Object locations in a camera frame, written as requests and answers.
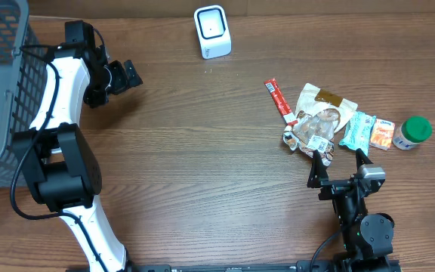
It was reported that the grey plastic mesh basket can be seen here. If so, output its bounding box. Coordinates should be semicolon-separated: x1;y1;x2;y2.
0;0;47;187

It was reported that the teal orange tissue pack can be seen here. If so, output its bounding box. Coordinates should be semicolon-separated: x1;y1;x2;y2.
339;111;376;156

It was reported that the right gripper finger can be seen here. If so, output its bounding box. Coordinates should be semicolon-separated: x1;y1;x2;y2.
307;150;329;188
355;148;372;168

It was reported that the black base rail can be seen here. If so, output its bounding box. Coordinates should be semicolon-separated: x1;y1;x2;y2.
66;261;402;272

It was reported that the red snack stick packet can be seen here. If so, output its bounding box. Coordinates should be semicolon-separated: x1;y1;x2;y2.
264;79;298;126

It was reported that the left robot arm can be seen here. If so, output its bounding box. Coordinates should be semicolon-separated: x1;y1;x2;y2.
10;20;143;271

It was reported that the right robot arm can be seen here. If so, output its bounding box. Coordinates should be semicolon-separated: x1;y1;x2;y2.
307;149;401;271

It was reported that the white barcode scanner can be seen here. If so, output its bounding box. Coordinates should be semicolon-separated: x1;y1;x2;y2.
193;5;232;60

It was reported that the beige dog bone treat bag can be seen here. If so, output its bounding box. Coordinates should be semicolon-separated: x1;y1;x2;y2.
282;83;358;166

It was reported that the small green lidded jar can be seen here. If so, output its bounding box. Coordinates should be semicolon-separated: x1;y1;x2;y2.
393;116;433;150

